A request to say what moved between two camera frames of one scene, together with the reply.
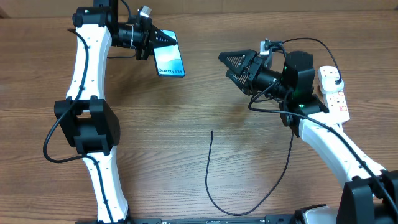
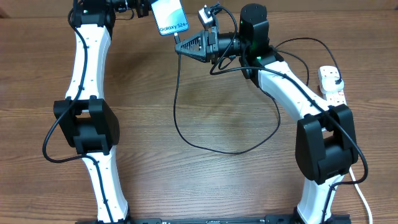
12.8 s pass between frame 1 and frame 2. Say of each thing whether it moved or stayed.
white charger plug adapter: stayed
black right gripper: moved
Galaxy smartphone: moved
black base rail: stayed
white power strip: stayed
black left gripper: moved
